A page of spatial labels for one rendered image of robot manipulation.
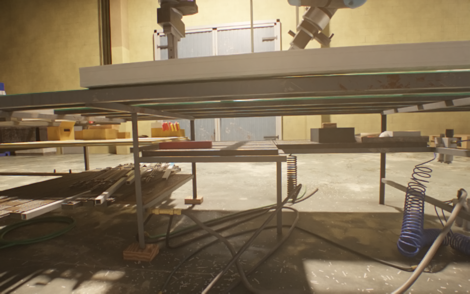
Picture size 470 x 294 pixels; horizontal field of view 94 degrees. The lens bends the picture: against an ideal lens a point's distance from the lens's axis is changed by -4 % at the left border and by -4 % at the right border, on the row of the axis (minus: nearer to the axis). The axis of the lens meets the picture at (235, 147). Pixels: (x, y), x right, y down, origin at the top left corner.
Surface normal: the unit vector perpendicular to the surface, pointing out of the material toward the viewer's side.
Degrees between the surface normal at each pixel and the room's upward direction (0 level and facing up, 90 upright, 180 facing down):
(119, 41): 90
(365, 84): 90
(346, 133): 90
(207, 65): 90
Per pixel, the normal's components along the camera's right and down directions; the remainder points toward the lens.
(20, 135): 0.99, 0.01
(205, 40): -0.13, 0.07
